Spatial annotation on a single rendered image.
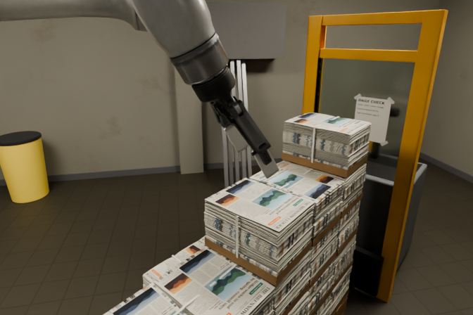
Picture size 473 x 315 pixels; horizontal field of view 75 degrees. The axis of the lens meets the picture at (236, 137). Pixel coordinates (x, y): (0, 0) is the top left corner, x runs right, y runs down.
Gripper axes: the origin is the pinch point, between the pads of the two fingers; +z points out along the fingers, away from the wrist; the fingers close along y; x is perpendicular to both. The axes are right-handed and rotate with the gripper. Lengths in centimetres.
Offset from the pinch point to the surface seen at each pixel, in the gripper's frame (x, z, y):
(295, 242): -4, 65, 29
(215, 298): 32, 58, 26
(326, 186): -33, 69, 45
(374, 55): -110, 50, 84
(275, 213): -4, 51, 34
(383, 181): -86, 130, 75
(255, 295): 20, 64, 22
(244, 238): 11, 53, 36
